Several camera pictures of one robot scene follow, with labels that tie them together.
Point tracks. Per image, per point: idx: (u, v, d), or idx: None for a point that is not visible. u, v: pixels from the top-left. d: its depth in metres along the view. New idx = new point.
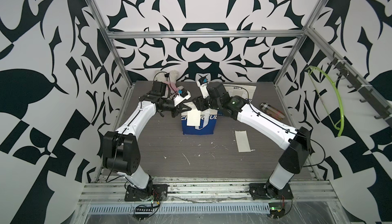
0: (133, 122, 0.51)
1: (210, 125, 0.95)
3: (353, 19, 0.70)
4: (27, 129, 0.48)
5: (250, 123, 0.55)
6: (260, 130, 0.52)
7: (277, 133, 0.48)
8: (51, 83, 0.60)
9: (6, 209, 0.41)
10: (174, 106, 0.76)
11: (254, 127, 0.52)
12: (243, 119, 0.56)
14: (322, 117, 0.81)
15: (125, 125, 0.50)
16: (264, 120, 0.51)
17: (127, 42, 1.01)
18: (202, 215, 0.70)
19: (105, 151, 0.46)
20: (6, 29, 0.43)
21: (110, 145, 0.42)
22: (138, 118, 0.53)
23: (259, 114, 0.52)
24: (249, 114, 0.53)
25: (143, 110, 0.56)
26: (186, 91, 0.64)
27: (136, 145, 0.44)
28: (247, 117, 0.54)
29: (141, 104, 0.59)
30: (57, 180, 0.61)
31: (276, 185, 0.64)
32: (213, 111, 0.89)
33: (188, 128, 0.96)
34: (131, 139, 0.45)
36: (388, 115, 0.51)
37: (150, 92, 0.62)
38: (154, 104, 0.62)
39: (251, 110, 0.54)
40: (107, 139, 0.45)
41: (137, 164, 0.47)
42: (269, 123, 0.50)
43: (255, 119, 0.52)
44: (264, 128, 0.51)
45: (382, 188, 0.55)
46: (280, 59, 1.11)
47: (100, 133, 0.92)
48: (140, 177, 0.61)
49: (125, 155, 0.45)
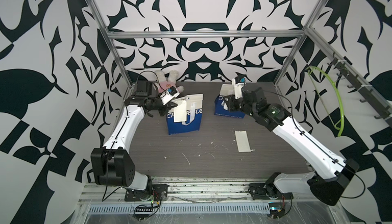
0: (121, 134, 0.47)
1: (196, 120, 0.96)
3: (353, 20, 0.69)
4: (27, 130, 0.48)
5: (290, 140, 0.48)
6: (300, 151, 0.46)
7: (323, 161, 0.42)
8: (51, 83, 0.60)
9: (6, 209, 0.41)
10: (163, 105, 0.74)
11: (293, 146, 0.48)
12: (280, 133, 0.49)
14: (322, 117, 0.81)
15: (113, 138, 0.46)
16: (308, 143, 0.44)
17: (127, 42, 1.01)
18: (202, 215, 0.70)
19: (98, 170, 0.43)
20: (6, 29, 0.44)
21: (100, 163, 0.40)
22: (126, 128, 0.49)
23: (302, 132, 0.46)
24: (291, 131, 0.46)
25: (130, 116, 0.52)
26: (175, 89, 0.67)
27: (128, 157, 0.46)
28: (289, 133, 0.46)
29: (127, 110, 0.54)
30: (58, 180, 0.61)
31: (278, 188, 0.64)
32: (199, 105, 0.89)
33: (174, 125, 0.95)
34: (122, 153, 0.42)
36: (388, 115, 0.51)
37: (137, 94, 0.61)
38: (141, 107, 0.57)
39: (294, 127, 0.47)
40: (96, 158, 0.42)
41: (133, 174, 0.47)
42: (313, 147, 0.43)
43: (298, 138, 0.45)
44: (308, 152, 0.44)
45: (382, 188, 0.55)
46: (280, 59, 1.11)
47: (100, 133, 0.92)
48: (138, 182, 0.60)
49: (118, 170, 0.43)
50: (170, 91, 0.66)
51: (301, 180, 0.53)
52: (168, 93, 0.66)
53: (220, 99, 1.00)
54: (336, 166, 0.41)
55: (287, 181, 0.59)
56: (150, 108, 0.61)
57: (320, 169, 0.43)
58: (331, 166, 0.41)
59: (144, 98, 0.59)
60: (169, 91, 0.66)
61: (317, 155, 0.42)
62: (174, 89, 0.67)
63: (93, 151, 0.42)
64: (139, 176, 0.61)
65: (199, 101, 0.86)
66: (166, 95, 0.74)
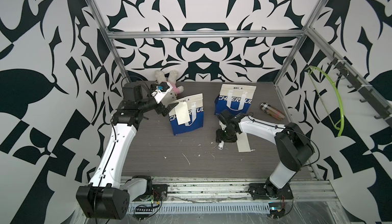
0: (109, 166, 0.42)
1: (198, 118, 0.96)
3: (353, 20, 0.69)
4: (27, 129, 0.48)
5: (251, 130, 0.62)
6: (259, 134, 0.59)
7: (268, 130, 0.54)
8: (51, 83, 0.60)
9: (6, 209, 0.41)
10: (157, 103, 0.66)
11: (255, 133, 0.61)
12: (244, 129, 0.65)
14: (322, 117, 0.81)
15: (101, 171, 0.41)
16: (258, 124, 0.59)
17: (127, 42, 1.01)
18: (202, 215, 0.70)
19: (86, 207, 0.39)
20: (6, 29, 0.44)
21: (87, 201, 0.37)
22: (116, 157, 0.43)
23: (253, 120, 0.62)
24: (246, 122, 0.63)
25: (119, 141, 0.46)
26: (166, 85, 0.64)
27: (120, 191, 0.41)
28: (246, 125, 0.63)
29: (116, 133, 0.47)
30: (57, 180, 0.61)
31: (275, 184, 0.65)
32: (200, 104, 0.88)
33: (178, 127, 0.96)
34: (111, 192, 0.38)
36: (388, 115, 0.51)
37: (127, 105, 0.55)
38: (131, 126, 0.50)
39: (248, 119, 0.64)
40: (81, 197, 0.37)
41: (128, 203, 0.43)
42: (261, 124, 0.58)
43: (251, 124, 0.61)
44: (260, 130, 0.57)
45: (382, 188, 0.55)
46: (280, 59, 1.11)
47: (100, 133, 0.92)
48: (136, 190, 0.58)
49: (107, 207, 0.39)
50: (161, 89, 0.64)
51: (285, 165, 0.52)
52: (160, 91, 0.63)
53: (220, 98, 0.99)
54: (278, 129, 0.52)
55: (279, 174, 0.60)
56: (147, 109, 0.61)
57: (271, 138, 0.54)
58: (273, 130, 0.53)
59: (134, 111, 0.52)
60: (160, 89, 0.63)
61: (264, 128, 0.56)
62: (165, 86, 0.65)
63: (78, 190, 0.38)
64: (136, 183, 0.58)
65: (199, 100, 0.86)
66: (158, 93, 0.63)
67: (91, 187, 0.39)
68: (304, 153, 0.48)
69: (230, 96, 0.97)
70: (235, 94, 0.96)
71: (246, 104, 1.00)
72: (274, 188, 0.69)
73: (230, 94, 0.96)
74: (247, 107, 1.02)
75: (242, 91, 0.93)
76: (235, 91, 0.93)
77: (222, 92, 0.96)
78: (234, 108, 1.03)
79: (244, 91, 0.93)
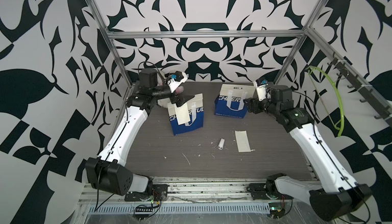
0: (118, 144, 0.44)
1: (198, 118, 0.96)
3: (353, 20, 0.69)
4: (27, 130, 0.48)
5: (305, 147, 0.47)
6: (311, 160, 0.46)
7: (330, 173, 0.41)
8: (51, 83, 0.60)
9: (6, 210, 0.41)
10: (172, 92, 0.65)
11: (306, 154, 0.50)
12: (296, 137, 0.49)
14: (322, 117, 0.81)
15: (109, 148, 0.43)
16: (321, 152, 0.43)
17: (127, 42, 1.01)
18: (202, 215, 0.70)
19: (93, 178, 0.42)
20: (6, 29, 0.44)
21: (94, 173, 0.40)
22: (124, 137, 0.45)
23: (318, 142, 0.45)
24: (308, 136, 0.46)
25: (129, 123, 0.48)
26: (179, 75, 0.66)
27: (124, 168, 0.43)
28: (305, 140, 0.46)
29: (127, 115, 0.49)
30: (58, 180, 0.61)
31: (278, 186, 0.64)
32: (200, 104, 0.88)
33: (178, 127, 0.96)
34: (115, 167, 0.40)
36: (388, 115, 0.51)
37: (141, 90, 0.57)
38: (143, 110, 0.52)
39: (313, 134, 0.46)
40: (89, 168, 0.40)
41: (131, 180, 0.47)
42: (325, 158, 0.42)
43: (312, 145, 0.45)
44: (318, 163, 0.44)
45: (382, 188, 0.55)
46: (280, 59, 1.11)
47: (100, 133, 0.92)
48: (137, 185, 0.59)
49: (111, 180, 0.40)
50: (174, 78, 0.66)
51: (304, 189, 0.51)
52: (174, 79, 0.64)
53: (220, 99, 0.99)
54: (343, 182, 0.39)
55: (288, 184, 0.59)
56: (161, 97, 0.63)
57: (325, 180, 0.42)
58: (336, 178, 0.40)
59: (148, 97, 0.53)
60: (173, 78, 0.64)
61: (326, 167, 0.42)
62: (178, 76, 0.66)
63: (88, 162, 0.41)
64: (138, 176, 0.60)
65: (199, 101, 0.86)
66: (172, 82, 0.64)
67: (99, 160, 0.41)
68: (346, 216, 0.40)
69: (230, 96, 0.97)
70: (235, 94, 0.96)
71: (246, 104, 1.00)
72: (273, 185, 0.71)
73: (230, 94, 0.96)
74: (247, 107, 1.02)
75: (242, 91, 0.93)
76: (235, 91, 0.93)
77: (222, 92, 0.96)
78: (234, 108, 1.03)
79: (244, 91, 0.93)
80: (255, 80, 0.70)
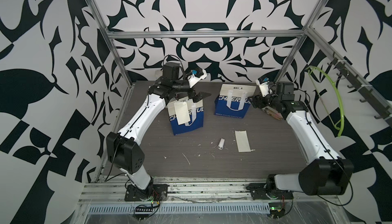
0: (137, 124, 0.48)
1: (198, 118, 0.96)
3: (353, 19, 0.70)
4: (27, 130, 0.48)
5: (296, 129, 0.53)
6: (301, 140, 0.51)
7: (314, 146, 0.45)
8: (51, 83, 0.60)
9: (5, 209, 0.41)
10: (190, 87, 0.68)
11: (297, 135, 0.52)
12: (290, 121, 0.56)
14: (322, 117, 0.81)
15: (128, 127, 0.47)
16: (309, 130, 0.49)
17: (127, 42, 1.01)
18: (202, 215, 0.70)
19: (111, 151, 0.46)
20: (6, 29, 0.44)
21: (112, 147, 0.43)
22: (143, 118, 0.49)
23: (309, 123, 0.51)
24: (299, 118, 0.52)
25: (149, 108, 0.52)
26: (200, 72, 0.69)
27: (138, 148, 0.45)
28: (297, 121, 0.53)
29: (148, 100, 0.53)
30: (58, 180, 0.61)
31: (277, 182, 0.65)
32: (200, 104, 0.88)
33: (178, 127, 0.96)
34: (132, 144, 0.43)
36: (388, 115, 0.51)
37: (163, 81, 0.61)
38: (162, 99, 0.56)
39: (303, 117, 0.52)
40: (109, 141, 0.44)
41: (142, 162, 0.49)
42: (313, 135, 0.48)
43: (302, 125, 0.51)
44: (305, 140, 0.49)
45: (382, 188, 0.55)
46: (280, 59, 1.11)
47: (100, 133, 0.92)
48: (140, 177, 0.60)
49: (126, 157, 0.44)
50: (195, 74, 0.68)
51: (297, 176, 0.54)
52: (193, 75, 0.67)
53: (220, 98, 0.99)
54: (325, 154, 0.43)
55: (286, 177, 0.59)
56: (180, 90, 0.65)
57: (311, 155, 0.46)
58: (319, 150, 0.44)
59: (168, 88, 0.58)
60: (194, 74, 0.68)
61: (311, 141, 0.47)
62: (199, 72, 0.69)
63: (108, 134, 0.45)
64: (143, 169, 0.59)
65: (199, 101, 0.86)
66: (192, 77, 0.67)
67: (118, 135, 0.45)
68: (329, 192, 0.43)
69: (230, 96, 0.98)
70: (235, 94, 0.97)
71: (246, 104, 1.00)
72: (272, 183, 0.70)
73: (230, 94, 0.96)
74: (247, 107, 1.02)
75: (242, 91, 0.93)
76: (235, 91, 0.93)
77: (222, 92, 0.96)
78: (234, 107, 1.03)
79: (243, 91, 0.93)
80: (258, 78, 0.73)
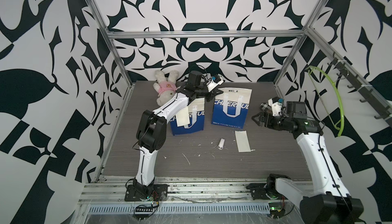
0: (168, 108, 0.59)
1: (199, 122, 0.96)
3: (353, 19, 0.70)
4: (27, 129, 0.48)
5: (305, 152, 0.50)
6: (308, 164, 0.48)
7: (322, 179, 0.42)
8: (51, 83, 0.60)
9: (5, 209, 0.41)
10: (208, 92, 0.82)
11: (306, 160, 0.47)
12: (300, 142, 0.52)
14: (322, 117, 0.81)
15: (161, 108, 0.58)
16: (321, 160, 0.45)
17: (127, 42, 1.01)
18: (202, 215, 0.70)
19: (141, 126, 0.56)
20: (6, 29, 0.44)
21: (144, 124, 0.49)
22: (172, 105, 0.61)
23: (320, 150, 0.47)
24: (310, 143, 0.48)
25: (177, 100, 0.64)
26: (218, 78, 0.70)
27: (164, 130, 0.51)
28: (307, 145, 0.49)
29: (176, 95, 0.66)
30: (58, 180, 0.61)
31: (277, 184, 0.64)
32: (200, 107, 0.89)
33: (177, 128, 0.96)
34: (164, 121, 0.54)
36: (388, 115, 0.51)
37: (187, 85, 0.75)
38: (188, 98, 0.69)
39: (316, 142, 0.48)
40: (144, 117, 0.55)
41: (160, 146, 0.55)
42: (323, 166, 0.44)
43: (314, 152, 0.46)
44: (313, 167, 0.45)
45: (382, 188, 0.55)
46: (280, 59, 1.11)
47: (100, 133, 0.92)
48: (148, 174, 0.65)
49: (155, 136, 0.54)
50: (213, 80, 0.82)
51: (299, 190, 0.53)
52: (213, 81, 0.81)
53: (216, 102, 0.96)
54: (334, 190, 0.40)
55: (287, 185, 0.59)
56: (199, 95, 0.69)
57: (317, 186, 0.43)
58: (326, 183, 0.41)
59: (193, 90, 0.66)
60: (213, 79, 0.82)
61: (321, 172, 0.43)
62: (218, 77, 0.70)
63: (146, 110, 0.56)
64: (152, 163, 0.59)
65: (200, 104, 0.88)
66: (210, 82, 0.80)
67: (152, 113, 0.56)
68: None
69: (226, 100, 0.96)
70: (230, 98, 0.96)
71: (243, 109, 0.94)
72: (272, 183, 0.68)
73: (226, 97, 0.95)
74: (244, 114, 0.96)
75: (238, 94, 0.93)
76: (230, 94, 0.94)
77: (218, 96, 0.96)
78: (230, 114, 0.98)
79: (240, 94, 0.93)
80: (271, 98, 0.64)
